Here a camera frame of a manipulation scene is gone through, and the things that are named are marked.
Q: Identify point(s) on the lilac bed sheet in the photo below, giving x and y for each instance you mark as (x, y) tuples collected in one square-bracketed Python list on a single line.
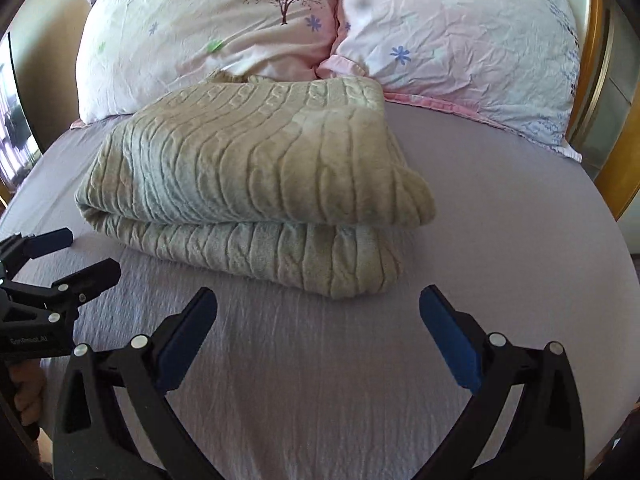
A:
[(320, 340)]

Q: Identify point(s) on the pink tree-print pillow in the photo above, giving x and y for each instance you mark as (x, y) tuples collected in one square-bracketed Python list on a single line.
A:
[(200, 30)]

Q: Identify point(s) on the wooden headboard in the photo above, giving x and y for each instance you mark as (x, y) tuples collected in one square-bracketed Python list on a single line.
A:
[(600, 110)]

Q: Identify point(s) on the pink blue-flower pillow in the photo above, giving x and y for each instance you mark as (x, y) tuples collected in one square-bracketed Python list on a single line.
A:
[(460, 45)]

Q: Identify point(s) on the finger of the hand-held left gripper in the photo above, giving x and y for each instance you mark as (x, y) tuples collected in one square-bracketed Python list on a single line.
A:
[(52, 239), (88, 276)]

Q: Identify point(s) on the person's left hand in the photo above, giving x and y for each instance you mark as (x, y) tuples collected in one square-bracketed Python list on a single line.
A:
[(29, 389)]

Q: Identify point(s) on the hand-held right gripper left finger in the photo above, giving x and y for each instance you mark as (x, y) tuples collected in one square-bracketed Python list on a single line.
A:
[(186, 341)]

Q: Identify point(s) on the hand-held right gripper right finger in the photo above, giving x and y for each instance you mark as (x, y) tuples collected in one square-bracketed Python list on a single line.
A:
[(451, 336)]

